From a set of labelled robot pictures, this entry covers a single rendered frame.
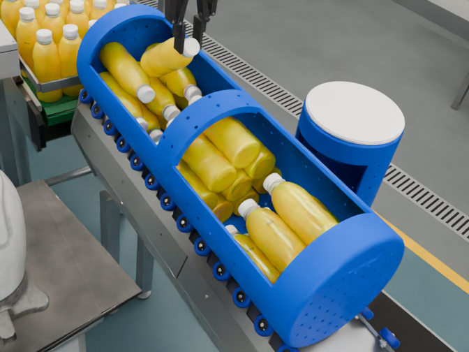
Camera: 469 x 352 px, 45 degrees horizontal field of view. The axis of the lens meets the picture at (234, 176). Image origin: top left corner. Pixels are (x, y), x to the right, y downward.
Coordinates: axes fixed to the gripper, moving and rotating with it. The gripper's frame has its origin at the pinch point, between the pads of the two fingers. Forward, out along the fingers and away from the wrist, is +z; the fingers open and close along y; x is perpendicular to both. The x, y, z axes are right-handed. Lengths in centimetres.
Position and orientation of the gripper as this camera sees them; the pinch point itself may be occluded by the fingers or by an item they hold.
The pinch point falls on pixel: (188, 35)
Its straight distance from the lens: 126.7
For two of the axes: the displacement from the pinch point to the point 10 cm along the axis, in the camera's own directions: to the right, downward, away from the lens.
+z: -1.3, 7.2, 6.8
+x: -5.6, -6.2, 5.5
